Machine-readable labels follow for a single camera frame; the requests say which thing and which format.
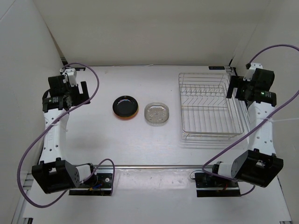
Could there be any black plate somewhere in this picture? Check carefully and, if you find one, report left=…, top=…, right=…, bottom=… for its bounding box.
left=112, top=96, right=139, bottom=119

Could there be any orange plate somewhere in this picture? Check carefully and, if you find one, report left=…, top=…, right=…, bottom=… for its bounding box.
left=114, top=113, right=137, bottom=121

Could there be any clear glass plate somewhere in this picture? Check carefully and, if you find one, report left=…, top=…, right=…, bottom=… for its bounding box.
left=143, top=101, right=170, bottom=123
left=143, top=106, right=170, bottom=127

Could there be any green plate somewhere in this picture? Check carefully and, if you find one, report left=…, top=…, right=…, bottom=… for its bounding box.
left=116, top=110, right=138, bottom=120

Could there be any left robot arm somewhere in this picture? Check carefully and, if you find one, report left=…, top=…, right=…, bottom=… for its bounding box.
left=32, top=71, right=98, bottom=194

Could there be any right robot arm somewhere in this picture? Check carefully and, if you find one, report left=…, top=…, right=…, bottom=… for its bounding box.
left=210, top=68, right=284, bottom=188

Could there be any blue label sticker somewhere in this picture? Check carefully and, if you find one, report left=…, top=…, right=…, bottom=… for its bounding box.
left=208, top=66, right=225, bottom=70

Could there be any white zip tie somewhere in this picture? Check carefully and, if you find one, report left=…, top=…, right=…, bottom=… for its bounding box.
left=263, top=118, right=299, bottom=123

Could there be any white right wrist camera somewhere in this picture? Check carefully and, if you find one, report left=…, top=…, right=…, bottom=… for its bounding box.
left=243, top=63, right=263, bottom=81

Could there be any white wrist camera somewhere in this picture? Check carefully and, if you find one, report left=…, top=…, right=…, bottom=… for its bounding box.
left=60, top=68, right=78, bottom=87
left=243, top=63, right=263, bottom=81

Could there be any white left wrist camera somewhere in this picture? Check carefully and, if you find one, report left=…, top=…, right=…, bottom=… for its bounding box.
left=60, top=68, right=78, bottom=87

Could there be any wire dish rack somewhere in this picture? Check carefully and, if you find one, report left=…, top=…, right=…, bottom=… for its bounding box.
left=178, top=73, right=244, bottom=140

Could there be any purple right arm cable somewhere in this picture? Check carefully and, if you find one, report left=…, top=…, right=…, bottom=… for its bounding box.
left=202, top=43, right=299, bottom=196

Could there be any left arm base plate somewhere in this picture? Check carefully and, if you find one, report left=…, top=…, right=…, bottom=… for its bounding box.
left=69, top=168, right=114, bottom=196

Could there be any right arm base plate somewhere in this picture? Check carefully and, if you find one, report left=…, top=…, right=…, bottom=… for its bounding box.
left=189, top=170, right=241, bottom=197

